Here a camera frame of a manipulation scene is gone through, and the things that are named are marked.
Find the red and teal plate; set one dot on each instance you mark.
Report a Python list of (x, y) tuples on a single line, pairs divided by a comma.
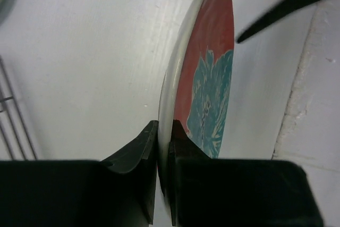
[(196, 85)]

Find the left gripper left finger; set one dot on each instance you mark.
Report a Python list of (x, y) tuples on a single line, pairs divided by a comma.
[(117, 191)]

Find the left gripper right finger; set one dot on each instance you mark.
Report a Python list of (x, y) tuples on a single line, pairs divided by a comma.
[(235, 192)]

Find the wire dish rack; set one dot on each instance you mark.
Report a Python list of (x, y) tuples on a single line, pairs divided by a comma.
[(16, 141)]

